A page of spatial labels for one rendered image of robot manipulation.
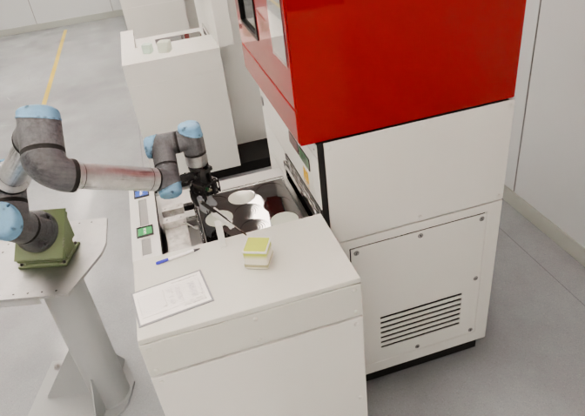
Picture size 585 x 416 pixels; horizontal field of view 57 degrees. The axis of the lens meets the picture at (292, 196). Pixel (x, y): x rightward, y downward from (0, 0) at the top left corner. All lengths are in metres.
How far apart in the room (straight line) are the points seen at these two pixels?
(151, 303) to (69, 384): 1.21
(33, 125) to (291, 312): 0.86
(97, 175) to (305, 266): 0.65
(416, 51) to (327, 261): 0.67
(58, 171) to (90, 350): 1.02
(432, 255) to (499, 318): 0.80
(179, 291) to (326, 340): 0.45
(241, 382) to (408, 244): 0.79
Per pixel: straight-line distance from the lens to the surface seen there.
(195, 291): 1.56
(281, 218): 1.89
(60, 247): 2.08
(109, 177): 1.64
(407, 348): 2.40
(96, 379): 2.51
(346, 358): 1.73
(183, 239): 1.92
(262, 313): 1.49
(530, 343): 2.73
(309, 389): 1.78
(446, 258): 2.14
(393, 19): 1.61
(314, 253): 1.61
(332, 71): 1.58
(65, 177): 1.58
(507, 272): 3.06
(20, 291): 2.08
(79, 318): 2.28
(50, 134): 1.60
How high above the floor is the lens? 1.98
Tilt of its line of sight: 33 degrees down
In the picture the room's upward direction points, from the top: 7 degrees counter-clockwise
